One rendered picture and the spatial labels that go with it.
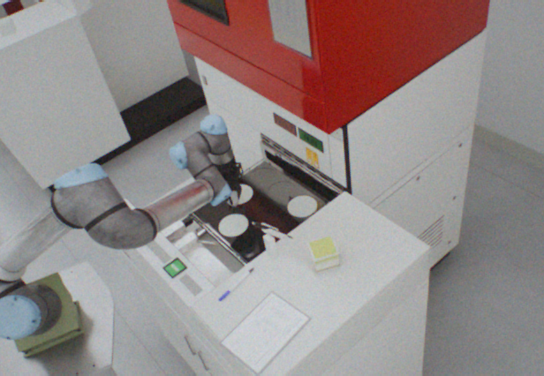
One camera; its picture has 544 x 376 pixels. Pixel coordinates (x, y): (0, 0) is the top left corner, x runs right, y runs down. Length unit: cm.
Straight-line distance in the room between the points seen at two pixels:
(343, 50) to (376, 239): 56
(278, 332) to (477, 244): 164
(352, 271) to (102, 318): 81
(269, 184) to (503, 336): 127
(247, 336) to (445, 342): 128
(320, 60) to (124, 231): 66
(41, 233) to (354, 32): 95
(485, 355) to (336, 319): 120
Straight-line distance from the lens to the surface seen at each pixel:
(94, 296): 196
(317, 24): 144
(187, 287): 168
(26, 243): 155
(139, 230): 140
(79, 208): 140
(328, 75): 152
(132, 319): 291
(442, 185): 236
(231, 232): 185
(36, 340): 188
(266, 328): 153
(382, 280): 159
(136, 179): 361
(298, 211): 187
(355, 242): 168
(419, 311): 188
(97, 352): 183
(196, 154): 167
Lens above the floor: 225
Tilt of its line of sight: 44 degrees down
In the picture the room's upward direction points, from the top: 11 degrees counter-clockwise
